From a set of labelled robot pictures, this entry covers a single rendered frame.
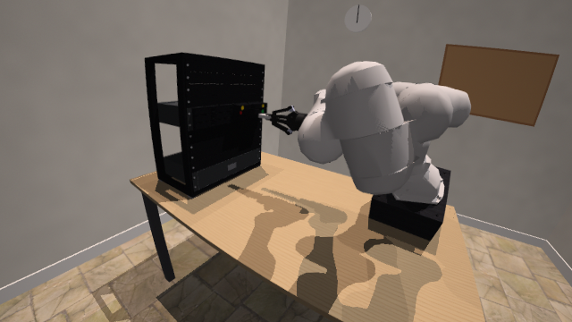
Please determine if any black server rack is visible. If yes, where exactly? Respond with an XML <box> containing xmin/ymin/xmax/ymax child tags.
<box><xmin>145</xmin><ymin>53</ymin><xmax>267</xmax><ymax>199</ymax></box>

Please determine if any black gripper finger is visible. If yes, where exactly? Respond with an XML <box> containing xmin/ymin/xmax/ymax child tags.
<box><xmin>258</xmin><ymin>116</ymin><xmax>293</xmax><ymax>135</ymax></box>
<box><xmin>258</xmin><ymin>106</ymin><xmax>295</xmax><ymax>120</ymax></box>

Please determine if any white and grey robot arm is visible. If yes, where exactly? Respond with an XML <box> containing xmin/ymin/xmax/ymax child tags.
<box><xmin>298</xmin><ymin>62</ymin><xmax>471</xmax><ymax>205</ymax></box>

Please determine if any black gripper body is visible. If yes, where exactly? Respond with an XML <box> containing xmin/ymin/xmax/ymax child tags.
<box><xmin>286</xmin><ymin>111</ymin><xmax>307</xmax><ymax>131</ymax></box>

